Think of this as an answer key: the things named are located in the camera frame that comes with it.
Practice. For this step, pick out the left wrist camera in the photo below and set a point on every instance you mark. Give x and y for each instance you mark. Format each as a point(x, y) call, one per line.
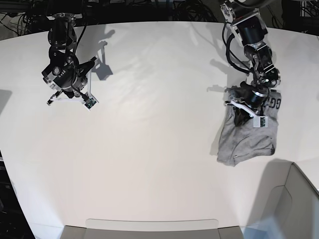
point(260, 121)

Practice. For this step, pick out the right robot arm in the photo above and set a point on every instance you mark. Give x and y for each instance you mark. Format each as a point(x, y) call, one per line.
point(63, 41)

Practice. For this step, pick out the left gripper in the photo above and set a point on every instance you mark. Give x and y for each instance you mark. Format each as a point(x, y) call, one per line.
point(246, 100)

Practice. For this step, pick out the beige plastic bin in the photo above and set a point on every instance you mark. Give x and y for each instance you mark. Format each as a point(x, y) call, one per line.
point(111, 229)

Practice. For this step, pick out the beige bin at right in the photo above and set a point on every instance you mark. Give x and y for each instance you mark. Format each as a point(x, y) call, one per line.
point(292, 210)

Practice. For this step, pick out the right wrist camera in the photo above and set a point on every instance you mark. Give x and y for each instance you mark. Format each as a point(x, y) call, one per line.
point(90, 103)

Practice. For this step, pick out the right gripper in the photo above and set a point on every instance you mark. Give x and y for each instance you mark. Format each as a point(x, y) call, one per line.
point(71, 82)

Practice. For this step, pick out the grey T-shirt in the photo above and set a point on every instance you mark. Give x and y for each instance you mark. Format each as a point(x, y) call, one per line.
point(243, 142)

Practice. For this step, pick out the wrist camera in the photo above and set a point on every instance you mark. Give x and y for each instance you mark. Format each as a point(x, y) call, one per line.
point(260, 121)
point(90, 103)

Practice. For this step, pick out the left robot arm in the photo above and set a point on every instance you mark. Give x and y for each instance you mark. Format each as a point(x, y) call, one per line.
point(248, 28)

